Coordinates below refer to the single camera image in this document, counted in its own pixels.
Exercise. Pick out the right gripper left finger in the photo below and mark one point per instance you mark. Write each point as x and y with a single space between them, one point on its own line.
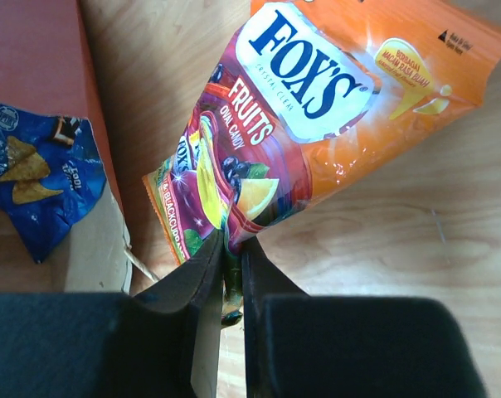
163 342

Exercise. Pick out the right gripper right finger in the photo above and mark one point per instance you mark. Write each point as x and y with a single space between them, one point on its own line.
299 345

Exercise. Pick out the blue Doritos chips packet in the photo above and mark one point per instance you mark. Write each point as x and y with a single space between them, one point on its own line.
51 176

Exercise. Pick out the orange Fox's fruits packet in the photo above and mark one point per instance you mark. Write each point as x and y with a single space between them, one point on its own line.
307 98

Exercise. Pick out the red brown paper bag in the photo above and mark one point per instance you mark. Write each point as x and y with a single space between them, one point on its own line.
46 68

